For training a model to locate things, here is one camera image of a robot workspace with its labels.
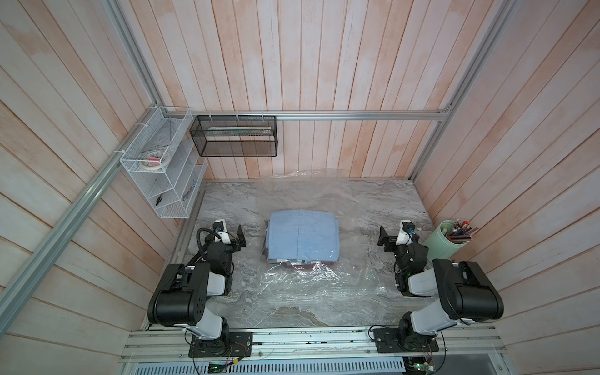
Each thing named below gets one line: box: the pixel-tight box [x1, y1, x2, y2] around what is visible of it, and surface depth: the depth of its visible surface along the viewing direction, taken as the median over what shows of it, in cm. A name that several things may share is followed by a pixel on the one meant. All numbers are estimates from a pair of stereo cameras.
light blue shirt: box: [265, 209, 340, 262], surface depth 92 cm
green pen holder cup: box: [423, 219, 468, 261], surface depth 85 cm
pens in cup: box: [441, 217, 479, 245], surface depth 82 cm
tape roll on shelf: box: [139, 149, 172, 172], surface depth 74 cm
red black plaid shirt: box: [265, 254, 338, 268], surface depth 87 cm
